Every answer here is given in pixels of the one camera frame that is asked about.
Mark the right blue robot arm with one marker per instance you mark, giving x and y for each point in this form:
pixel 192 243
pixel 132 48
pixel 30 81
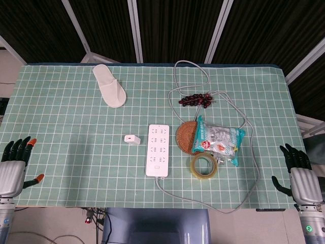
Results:
pixel 311 226

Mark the round woven rattan coaster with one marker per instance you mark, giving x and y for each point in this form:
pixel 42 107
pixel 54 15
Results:
pixel 184 137

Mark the small white charger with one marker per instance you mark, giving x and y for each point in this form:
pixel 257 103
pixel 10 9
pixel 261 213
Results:
pixel 132 140

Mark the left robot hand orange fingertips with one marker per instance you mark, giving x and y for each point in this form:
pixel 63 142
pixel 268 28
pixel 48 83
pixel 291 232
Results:
pixel 11 175

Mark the dark red grape bunch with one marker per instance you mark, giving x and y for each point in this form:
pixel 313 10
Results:
pixel 195 99

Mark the black folding screen panel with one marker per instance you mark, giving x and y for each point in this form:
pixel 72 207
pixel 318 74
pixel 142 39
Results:
pixel 38 25
pixel 101 23
pixel 309 84
pixel 266 30
pixel 177 25

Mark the blue robot torso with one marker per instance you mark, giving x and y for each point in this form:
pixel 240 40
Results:
pixel 157 226

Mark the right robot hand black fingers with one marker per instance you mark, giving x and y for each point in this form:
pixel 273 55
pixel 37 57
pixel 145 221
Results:
pixel 303 183

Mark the white metal frame foot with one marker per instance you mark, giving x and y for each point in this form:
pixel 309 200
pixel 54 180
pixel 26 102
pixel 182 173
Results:
pixel 311 124

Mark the green checkered tablecloth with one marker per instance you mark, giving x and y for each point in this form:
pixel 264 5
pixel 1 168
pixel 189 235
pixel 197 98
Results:
pixel 76 152

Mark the teal silver snack bag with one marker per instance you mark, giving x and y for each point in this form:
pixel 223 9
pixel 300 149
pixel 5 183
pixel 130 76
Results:
pixel 218 139

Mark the white power strip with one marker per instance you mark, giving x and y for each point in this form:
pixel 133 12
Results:
pixel 158 152

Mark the clear yellowish tape roll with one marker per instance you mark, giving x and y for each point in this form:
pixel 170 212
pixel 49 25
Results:
pixel 194 169

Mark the white disposable slipper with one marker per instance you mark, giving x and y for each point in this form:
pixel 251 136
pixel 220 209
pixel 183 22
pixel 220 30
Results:
pixel 110 89

